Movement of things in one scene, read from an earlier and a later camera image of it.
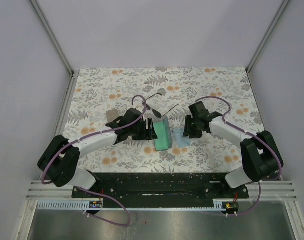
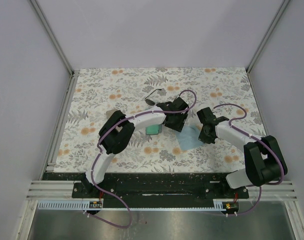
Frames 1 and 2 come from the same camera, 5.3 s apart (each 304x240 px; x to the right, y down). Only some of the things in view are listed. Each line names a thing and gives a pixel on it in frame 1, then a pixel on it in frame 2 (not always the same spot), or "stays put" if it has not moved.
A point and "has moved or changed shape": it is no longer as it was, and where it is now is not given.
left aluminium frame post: x=52 y=35 stays put
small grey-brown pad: x=112 y=115 stays put
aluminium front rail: x=271 y=190 stays put
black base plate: x=161 y=185 stays put
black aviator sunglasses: x=155 y=112 has moved or changed shape
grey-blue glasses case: x=164 y=140 has moved or changed shape
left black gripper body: x=140 y=132 → x=177 y=124
